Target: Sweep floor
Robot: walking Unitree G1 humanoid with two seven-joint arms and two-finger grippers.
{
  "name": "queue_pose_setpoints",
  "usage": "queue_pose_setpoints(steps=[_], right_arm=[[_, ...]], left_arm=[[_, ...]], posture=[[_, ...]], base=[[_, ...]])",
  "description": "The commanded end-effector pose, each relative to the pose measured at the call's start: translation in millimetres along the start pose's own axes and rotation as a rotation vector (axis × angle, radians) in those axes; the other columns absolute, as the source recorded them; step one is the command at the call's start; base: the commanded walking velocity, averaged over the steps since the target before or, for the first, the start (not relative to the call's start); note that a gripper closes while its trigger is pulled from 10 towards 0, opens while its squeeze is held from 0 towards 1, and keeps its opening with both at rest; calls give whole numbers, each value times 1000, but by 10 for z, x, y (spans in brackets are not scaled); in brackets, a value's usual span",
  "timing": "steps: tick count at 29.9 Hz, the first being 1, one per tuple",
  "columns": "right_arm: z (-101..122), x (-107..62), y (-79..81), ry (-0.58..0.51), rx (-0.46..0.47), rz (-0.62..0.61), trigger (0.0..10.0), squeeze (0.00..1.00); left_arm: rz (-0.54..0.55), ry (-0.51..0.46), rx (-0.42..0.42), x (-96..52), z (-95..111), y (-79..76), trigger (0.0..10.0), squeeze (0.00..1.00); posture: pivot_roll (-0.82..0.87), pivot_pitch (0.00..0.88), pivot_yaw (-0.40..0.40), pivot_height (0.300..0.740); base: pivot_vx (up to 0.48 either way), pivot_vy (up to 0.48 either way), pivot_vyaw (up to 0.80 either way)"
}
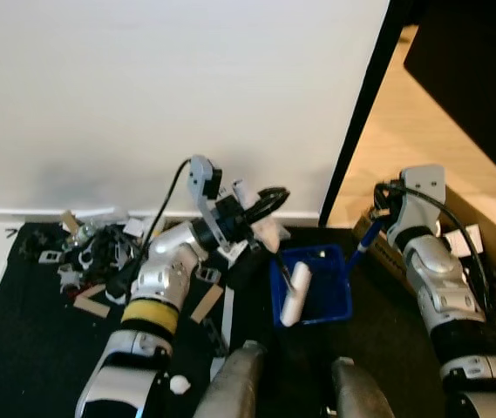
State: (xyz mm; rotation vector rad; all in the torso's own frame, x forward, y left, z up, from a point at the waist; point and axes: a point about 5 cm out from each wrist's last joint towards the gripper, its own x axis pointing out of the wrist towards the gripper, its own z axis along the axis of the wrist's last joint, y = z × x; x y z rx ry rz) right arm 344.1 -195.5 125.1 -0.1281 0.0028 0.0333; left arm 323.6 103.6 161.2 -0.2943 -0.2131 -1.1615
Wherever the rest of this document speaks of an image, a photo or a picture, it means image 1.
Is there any blue dustpan with white handle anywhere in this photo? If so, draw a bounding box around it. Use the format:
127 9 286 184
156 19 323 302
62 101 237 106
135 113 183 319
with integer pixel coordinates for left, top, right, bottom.
269 244 353 328

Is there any black floor mat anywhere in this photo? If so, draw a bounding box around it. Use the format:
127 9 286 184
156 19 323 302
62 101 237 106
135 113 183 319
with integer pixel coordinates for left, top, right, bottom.
0 222 493 418

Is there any brown cardboard strip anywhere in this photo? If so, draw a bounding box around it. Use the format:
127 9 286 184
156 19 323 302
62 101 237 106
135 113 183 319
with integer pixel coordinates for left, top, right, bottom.
191 283 224 323

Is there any black tangled rubbish pile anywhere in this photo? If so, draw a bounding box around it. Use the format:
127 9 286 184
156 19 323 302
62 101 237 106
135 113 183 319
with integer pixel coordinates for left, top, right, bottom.
21 218 157 297

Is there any black cabinet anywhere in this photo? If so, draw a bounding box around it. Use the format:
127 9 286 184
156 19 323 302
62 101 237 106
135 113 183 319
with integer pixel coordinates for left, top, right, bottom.
402 0 496 188

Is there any small brown cardboard scrap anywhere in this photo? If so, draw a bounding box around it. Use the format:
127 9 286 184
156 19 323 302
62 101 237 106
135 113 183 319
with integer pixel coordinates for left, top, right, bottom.
60 209 81 234

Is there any grey robot left leg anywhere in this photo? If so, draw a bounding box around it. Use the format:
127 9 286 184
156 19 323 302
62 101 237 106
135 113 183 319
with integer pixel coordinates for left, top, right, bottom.
194 341 266 418

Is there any grey robot leg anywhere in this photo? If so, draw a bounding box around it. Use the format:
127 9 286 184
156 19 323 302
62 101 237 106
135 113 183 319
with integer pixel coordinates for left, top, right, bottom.
330 357 397 418
194 341 266 418

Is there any brown cardboard angle piece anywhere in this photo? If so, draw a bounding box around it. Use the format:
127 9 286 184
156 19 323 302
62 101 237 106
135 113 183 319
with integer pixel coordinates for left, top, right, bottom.
73 292 113 319

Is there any white crumpled paper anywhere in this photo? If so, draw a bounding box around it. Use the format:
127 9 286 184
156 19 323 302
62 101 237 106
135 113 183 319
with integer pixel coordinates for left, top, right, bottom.
169 374 190 394

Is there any grey robot right leg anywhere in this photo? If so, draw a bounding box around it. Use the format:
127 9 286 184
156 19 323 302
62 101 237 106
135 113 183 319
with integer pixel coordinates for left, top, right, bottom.
330 357 397 418

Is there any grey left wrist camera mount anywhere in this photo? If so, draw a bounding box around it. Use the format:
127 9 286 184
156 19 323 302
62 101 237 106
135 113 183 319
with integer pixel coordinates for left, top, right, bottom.
187 155 224 253

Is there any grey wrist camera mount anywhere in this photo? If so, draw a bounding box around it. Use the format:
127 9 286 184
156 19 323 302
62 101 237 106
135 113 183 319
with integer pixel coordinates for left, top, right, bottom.
187 155 224 253
390 165 447 232

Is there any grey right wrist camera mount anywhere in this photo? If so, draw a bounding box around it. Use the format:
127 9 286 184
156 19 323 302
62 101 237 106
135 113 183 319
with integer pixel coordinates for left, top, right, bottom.
390 165 447 232

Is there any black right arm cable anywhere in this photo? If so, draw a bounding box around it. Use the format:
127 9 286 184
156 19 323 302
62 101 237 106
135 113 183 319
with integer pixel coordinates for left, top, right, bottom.
374 181 496 384

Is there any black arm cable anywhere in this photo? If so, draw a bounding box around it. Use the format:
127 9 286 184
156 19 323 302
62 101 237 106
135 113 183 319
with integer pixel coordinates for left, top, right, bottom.
108 158 193 301
374 181 496 384

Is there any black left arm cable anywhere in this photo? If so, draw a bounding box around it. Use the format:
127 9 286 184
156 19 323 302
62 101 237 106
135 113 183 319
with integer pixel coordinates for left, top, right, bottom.
108 158 193 301

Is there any black door frame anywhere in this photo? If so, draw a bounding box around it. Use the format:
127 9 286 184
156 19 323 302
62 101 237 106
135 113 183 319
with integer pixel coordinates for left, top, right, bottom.
319 0 418 227

